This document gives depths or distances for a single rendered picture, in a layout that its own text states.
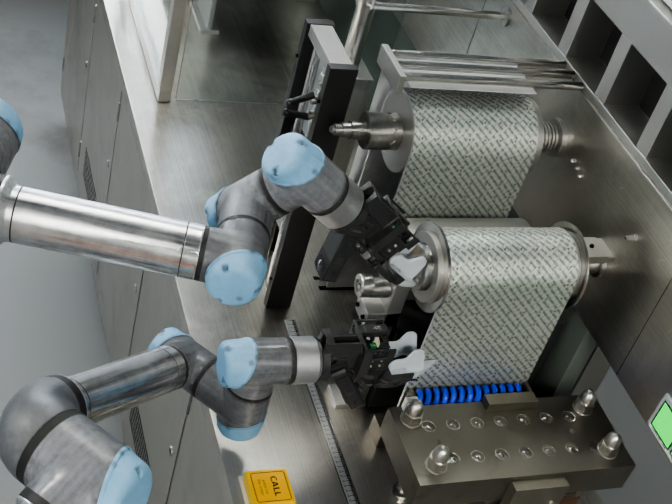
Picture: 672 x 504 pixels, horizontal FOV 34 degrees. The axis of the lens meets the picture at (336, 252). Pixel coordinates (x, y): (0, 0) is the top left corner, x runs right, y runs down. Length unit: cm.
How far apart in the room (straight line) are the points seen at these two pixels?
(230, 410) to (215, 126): 98
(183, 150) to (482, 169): 81
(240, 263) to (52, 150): 257
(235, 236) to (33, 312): 192
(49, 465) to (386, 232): 58
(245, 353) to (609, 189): 68
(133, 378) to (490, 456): 59
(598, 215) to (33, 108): 263
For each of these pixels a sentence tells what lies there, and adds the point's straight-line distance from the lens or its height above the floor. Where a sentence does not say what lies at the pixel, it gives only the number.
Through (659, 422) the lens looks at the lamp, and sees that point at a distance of 181.
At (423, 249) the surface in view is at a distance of 173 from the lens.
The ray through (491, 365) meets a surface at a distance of 190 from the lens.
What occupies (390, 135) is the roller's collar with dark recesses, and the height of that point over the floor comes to 135.
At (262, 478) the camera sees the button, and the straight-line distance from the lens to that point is 181.
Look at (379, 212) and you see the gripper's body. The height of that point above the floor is 139.
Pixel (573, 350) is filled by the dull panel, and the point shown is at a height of 108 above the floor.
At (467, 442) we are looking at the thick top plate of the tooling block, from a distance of 183.
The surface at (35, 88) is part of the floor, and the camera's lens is 425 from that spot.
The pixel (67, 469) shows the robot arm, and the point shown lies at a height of 120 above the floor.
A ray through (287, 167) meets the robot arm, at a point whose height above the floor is 148.
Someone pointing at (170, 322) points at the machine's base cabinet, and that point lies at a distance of 231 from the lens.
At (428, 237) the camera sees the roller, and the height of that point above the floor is 130.
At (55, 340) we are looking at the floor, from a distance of 325.
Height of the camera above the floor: 232
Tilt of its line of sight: 38 degrees down
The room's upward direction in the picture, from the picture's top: 17 degrees clockwise
